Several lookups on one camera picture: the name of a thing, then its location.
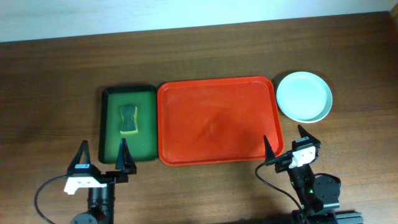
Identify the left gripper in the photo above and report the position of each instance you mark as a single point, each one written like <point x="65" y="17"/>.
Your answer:
<point x="107" y="177"/>

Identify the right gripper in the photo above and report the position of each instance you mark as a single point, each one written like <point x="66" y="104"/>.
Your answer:
<point x="285" y="160"/>

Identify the green yellow sponge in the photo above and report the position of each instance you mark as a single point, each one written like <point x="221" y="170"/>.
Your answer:
<point x="129" y="119"/>

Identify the mint green round plate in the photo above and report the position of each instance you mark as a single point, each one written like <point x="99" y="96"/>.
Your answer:
<point x="303" y="89"/>

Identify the white round plate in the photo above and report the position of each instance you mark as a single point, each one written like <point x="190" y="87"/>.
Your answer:
<point x="306" y="114"/>

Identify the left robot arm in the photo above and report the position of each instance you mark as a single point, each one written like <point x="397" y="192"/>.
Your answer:
<point x="100" y="205"/>

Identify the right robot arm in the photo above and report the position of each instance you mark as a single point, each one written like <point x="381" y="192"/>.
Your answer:
<point x="317" y="193"/>

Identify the dark green plastic tray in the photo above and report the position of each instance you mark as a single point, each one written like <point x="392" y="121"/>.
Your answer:
<point x="143" y="144"/>

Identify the red plastic tray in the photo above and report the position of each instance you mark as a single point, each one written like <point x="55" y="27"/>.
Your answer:
<point x="217" y="120"/>

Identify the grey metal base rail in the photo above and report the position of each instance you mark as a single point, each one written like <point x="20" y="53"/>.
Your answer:
<point x="342" y="217"/>

